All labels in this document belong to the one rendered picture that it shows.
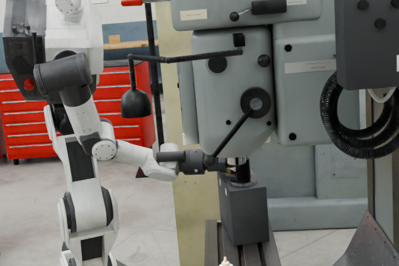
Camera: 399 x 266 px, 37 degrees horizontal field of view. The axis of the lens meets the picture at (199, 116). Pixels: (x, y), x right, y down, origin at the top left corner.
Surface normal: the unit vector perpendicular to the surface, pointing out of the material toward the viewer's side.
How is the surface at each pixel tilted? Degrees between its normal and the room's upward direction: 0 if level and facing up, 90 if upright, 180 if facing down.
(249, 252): 0
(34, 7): 35
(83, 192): 61
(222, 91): 90
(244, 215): 90
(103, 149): 116
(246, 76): 90
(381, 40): 90
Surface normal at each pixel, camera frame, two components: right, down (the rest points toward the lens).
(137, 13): -0.02, 0.22
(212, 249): -0.08, -0.97
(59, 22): 0.13, -0.70
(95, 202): 0.26, -0.33
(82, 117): 0.22, 0.61
